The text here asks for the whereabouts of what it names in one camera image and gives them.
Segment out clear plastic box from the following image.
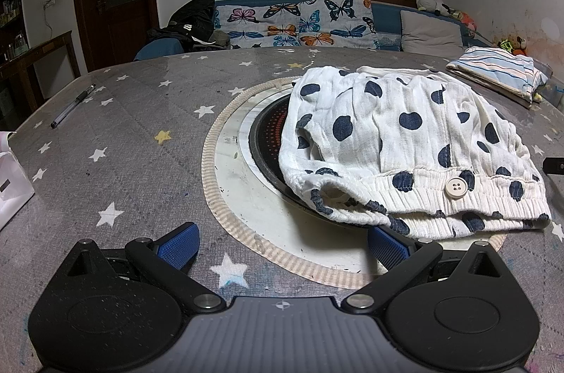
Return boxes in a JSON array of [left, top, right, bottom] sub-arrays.
[[531, 58, 564, 109]]

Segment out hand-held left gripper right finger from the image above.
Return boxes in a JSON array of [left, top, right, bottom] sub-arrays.
[[341, 225, 503, 316]]

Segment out black pen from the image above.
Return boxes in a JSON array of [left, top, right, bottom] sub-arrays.
[[50, 84, 96, 129]]

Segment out black bag on sofa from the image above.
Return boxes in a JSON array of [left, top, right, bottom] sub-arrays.
[[147, 0, 230, 52]]

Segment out white tissue pack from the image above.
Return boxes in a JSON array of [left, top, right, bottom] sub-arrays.
[[0, 132, 35, 230]]

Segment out wall shelf with bottles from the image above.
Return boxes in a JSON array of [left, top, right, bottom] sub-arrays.
[[0, 0, 31, 65]]

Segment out grey pillow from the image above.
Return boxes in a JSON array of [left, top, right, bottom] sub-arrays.
[[400, 9, 464, 57]]

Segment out white navy polka dot pants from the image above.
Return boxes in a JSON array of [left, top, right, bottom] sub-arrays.
[[278, 65, 552, 240]]

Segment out dark wooden desk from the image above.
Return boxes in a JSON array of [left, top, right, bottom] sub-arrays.
[[0, 30, 82, 114]]

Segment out butterfly print blanket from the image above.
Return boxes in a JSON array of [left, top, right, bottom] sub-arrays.
[[214, 0, 379, 50]]

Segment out folded striped cloth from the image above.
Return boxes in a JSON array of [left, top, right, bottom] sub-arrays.
[[446, 45, 549, 105]]

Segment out round black induction cooktop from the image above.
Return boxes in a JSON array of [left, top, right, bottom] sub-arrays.
[[248, 93, 336, 219]]

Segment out blue sofa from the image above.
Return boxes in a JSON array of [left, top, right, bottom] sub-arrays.
[[133, 0, 474, 61]]

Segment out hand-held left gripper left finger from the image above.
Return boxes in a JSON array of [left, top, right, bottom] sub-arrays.
[[66, 222, 226, 314]]

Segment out grey star tablecloth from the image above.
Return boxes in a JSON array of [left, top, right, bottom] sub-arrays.
[[0, 47, 564, 356]]

